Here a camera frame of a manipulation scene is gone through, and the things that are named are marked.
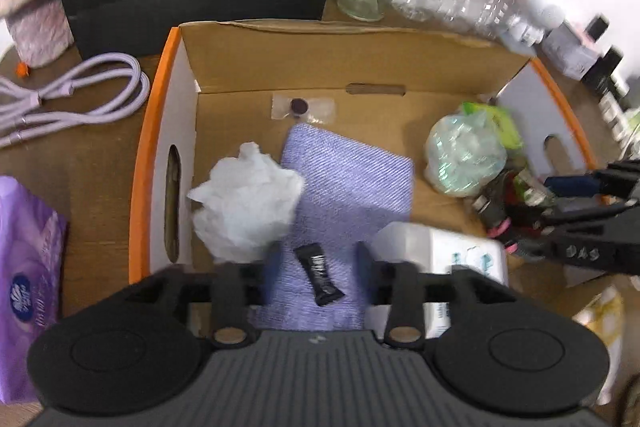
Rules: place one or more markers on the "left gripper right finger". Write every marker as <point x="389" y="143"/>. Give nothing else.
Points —
<point x="393" y="297"/>

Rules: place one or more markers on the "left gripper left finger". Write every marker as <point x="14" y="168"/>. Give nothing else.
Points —
<point x="237" y="288"/>

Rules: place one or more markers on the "small black sachet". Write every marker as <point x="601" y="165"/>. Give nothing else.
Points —
<point x="313" y="260"/>

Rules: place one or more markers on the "crumpled white tissue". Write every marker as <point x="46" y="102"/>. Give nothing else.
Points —
<point x="247" y="202"/>

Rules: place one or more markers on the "purple cloth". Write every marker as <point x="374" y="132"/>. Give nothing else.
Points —
<point x="352" y="191"/>

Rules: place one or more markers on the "green white plastic bag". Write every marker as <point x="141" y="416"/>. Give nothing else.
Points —
<point x="468" y="149"/>

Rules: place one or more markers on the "black bottles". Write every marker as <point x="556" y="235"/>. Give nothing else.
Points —
<point x="599" y="80"/>

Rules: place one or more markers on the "orange cardboard box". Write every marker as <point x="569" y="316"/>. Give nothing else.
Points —
<point x="212" y="92"/>

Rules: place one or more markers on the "small tin box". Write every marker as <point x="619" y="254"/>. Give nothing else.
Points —
<point x="570" y="51"/>

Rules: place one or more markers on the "clear packet with button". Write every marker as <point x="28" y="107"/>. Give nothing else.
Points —
<point x="309" y="110"/>

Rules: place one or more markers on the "purple tissue pack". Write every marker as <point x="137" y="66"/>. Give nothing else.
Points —
<point x="32" y="240"/>

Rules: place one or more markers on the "white robot figurine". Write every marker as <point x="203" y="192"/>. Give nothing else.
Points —
<point x="530" y="20"/>

